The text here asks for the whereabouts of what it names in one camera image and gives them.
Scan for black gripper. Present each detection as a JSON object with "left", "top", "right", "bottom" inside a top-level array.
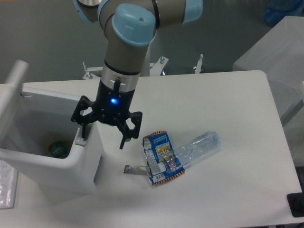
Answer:
[{"left": 70, "top": 80, "right": 143, "bottom": 150}]

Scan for white push-lid trash can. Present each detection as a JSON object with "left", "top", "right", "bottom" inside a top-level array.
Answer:
[{"left": 0, "top": 60, "right": 104, "bottom": 194}]

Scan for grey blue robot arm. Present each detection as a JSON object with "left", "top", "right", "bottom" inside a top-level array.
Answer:
[{"left": 71, "top": 0, "right": 203, "bottom": 142}]

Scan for green bottle inside bin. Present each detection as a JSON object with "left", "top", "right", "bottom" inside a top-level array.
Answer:
[{"left": 48, "top": 141, "right": 71, "bottom": 159}]

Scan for blue snack wrapper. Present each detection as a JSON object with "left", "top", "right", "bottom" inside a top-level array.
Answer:
[{"left": 123, "top": 131, "right": 185, "bottom": 186}]

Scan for crushed clear plastic bottle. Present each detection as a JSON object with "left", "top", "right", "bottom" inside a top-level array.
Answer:
[{"left": 174, "top": 131, "right": 220, "bottom": 167}]

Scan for white covered side table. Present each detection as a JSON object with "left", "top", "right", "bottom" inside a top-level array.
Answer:
[{"left": 233, "top": 16, "right": 304, "bottom": 125}]

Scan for blue plastic bag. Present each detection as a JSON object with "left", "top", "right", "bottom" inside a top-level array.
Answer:
[{"left": 264, "top": 0, "right": 304, "bottom": 27}]

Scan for black device at table edge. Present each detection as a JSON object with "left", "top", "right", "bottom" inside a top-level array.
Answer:
[{"left": 287, "top": 192, "right": 304, "bottom": 218}]

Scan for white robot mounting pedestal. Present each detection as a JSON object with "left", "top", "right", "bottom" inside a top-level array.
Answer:
[{"left": 82, "top": 53, "right": 204, "bottom": 80}]

